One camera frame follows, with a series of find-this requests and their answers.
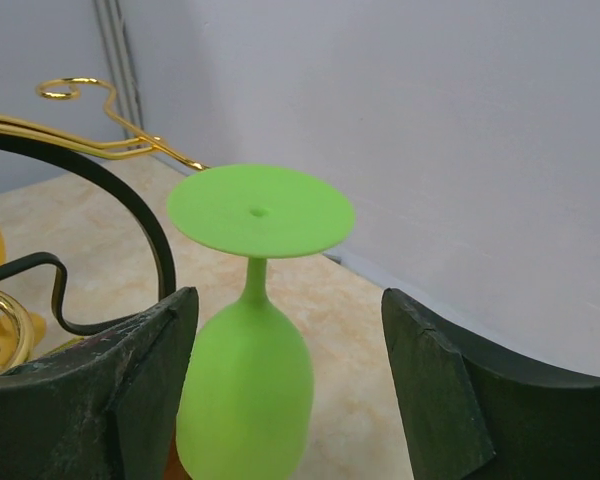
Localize gold wire wine glass rack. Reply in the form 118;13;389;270
0;77;211;376

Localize green wine glass hung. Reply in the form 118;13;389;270
167;164;355;479

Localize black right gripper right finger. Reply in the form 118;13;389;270
381;288;600;479

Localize wooden rack base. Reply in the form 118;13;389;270
163;436;190;480

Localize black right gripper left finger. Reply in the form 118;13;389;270
0;287;199;479

